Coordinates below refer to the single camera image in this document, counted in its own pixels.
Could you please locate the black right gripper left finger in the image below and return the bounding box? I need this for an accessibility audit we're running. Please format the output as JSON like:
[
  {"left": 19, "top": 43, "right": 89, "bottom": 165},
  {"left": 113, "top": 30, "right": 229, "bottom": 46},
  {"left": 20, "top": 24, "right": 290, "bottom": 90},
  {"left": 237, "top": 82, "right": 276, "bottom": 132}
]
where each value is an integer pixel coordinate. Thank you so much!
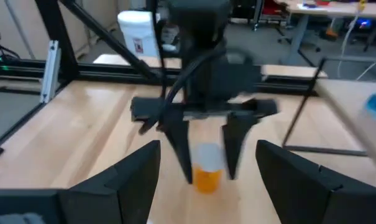
[{"left": 0, "top": 139, "right": 162, "bottom": 224}]

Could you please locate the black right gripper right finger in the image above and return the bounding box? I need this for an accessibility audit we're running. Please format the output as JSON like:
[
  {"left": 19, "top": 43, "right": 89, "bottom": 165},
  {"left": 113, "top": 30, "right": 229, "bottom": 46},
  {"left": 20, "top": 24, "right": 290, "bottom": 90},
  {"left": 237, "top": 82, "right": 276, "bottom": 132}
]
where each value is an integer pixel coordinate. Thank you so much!
[{"left": 255, "top": 139, "right": 376, "bottom": 224}]

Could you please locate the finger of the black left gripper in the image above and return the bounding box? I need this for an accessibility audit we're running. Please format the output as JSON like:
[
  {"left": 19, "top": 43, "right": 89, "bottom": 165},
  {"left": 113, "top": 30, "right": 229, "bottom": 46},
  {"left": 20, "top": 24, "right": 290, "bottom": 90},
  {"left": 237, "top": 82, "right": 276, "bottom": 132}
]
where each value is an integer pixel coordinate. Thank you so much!
[
  {"left": 221, "top": 112, "right": 259, "bottom": 181},
  {"left": 161, "top": 116, "right": 194, "bottom": 185}
]

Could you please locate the orange pill bottle white cap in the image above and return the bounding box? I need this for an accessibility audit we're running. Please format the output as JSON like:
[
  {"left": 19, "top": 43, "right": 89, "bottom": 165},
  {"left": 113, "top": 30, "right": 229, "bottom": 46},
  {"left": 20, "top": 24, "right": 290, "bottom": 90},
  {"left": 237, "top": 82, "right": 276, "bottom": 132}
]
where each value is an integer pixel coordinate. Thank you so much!
[{"left": 191, "top": 142, "right": 223, "bottom": 195}]

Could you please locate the large white jug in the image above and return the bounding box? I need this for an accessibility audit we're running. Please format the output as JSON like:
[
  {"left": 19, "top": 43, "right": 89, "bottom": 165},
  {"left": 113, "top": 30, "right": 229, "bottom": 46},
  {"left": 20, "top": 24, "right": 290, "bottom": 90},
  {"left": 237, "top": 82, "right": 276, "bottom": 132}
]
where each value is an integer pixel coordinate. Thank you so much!
[{"left": 116, "top": 10, "right": 164, "bottom": 58}]

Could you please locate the wooden office table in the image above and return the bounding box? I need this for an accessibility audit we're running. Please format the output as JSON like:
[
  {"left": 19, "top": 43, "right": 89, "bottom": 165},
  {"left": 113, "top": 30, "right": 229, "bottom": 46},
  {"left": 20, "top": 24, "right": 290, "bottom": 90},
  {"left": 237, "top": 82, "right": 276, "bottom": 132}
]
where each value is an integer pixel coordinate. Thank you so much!
[{"left": 276, "top": 0, "right": 376, "bottom": 66}]

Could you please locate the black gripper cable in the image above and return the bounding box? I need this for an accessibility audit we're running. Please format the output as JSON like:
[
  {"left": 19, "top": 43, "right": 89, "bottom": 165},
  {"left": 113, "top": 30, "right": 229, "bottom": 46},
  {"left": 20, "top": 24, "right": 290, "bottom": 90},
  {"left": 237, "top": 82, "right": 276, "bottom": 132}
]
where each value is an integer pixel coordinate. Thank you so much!
[{"left": 137, "top": 46, "right": 229, "bottom": 135}]

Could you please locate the wooden shelf black metal frame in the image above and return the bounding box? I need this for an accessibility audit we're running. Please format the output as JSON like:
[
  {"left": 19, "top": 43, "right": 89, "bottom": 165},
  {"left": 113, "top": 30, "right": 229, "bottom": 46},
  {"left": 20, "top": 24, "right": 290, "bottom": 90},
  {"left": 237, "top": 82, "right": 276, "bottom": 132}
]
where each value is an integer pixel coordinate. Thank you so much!
[{"left": 281, "top": 55, "right": 376, "bottom": 179}]

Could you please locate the silver aluminium bracket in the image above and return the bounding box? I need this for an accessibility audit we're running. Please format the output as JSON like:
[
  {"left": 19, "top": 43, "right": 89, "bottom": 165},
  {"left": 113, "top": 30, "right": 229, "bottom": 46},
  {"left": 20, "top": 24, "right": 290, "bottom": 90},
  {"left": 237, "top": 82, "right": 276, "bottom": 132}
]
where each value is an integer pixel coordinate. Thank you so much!
[{"left": 39, "top": 39, "right": 62, "bottom": 104}]

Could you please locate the black aluminium rig frame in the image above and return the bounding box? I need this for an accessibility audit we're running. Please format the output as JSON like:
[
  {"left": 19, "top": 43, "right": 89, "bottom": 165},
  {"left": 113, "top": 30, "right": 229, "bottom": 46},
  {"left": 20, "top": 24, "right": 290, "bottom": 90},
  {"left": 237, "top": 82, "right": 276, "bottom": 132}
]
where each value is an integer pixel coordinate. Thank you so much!
[{"left": 0, "top": 0, "right": 321, "bottom": 96}]

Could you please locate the beige partition wall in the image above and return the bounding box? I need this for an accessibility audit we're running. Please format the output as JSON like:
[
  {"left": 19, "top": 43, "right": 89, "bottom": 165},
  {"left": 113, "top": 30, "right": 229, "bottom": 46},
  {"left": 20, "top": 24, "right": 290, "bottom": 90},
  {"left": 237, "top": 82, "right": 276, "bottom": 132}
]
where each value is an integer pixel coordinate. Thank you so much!
[{"left": 0, "top": 0, "right": 120, "bottom": 60}]

